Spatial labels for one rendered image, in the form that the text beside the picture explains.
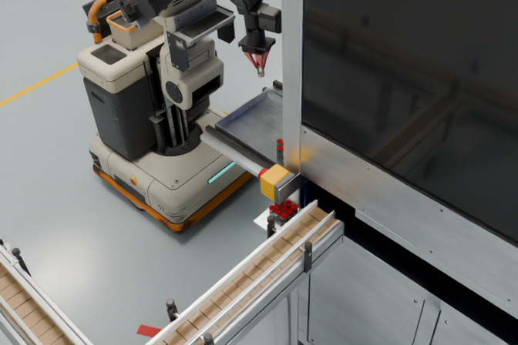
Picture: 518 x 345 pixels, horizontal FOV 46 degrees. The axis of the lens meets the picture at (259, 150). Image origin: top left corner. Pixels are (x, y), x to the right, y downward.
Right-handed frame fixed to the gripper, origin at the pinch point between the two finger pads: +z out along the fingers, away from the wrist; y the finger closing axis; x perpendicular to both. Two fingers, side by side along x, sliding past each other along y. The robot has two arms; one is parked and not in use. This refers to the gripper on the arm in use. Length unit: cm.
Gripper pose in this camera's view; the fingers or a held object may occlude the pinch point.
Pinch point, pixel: (260, 65)
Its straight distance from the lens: 193.3
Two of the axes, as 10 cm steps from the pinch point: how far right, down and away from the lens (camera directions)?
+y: 8.7, 2.4, -4.4
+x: 4.9, -6.1, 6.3
